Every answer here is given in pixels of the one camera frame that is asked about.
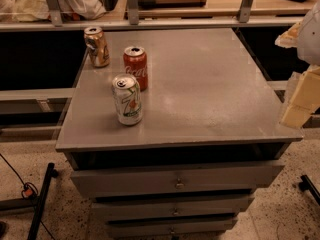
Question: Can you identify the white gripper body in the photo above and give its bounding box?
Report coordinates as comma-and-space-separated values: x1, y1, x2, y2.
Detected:
297, 1, 320, 65

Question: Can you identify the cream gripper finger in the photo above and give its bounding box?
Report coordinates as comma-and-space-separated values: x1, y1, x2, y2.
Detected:
275, 22, 301, 48
280, 65, 320, 128

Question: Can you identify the white green 7up can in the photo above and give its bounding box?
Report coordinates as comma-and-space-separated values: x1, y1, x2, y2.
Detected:
112, 74, 142, 126

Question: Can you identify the red coca-cola can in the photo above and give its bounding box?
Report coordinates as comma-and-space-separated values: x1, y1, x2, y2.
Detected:
123, 46, 148, 91

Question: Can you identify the gold soda can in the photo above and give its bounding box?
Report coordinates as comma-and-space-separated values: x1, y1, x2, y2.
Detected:
84, 27, 110, 68

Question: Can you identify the black stand leg right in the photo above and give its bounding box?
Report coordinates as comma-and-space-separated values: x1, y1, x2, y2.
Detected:
298, 175, 320, 206

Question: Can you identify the black stand leg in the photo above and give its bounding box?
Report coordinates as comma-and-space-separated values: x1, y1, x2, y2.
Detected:
298, 175, 320, 206
27, 163, 58, 240

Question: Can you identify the grey metal drawer cabinet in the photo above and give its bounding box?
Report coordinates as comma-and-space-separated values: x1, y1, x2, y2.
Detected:
56, 28, 302, 238

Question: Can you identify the white cloth bag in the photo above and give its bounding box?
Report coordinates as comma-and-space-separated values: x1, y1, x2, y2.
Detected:
0, 0, 106, 22

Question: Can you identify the black stand leg left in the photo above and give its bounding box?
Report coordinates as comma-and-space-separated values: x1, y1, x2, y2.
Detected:
27, 163, 58, 240

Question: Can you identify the grey metal shelf rail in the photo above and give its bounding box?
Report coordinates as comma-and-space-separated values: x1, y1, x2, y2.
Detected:
0, 0, 320, 33

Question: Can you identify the black cable with orange plug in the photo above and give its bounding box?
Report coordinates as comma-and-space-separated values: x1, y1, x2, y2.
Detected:
0, 153, 58, 240

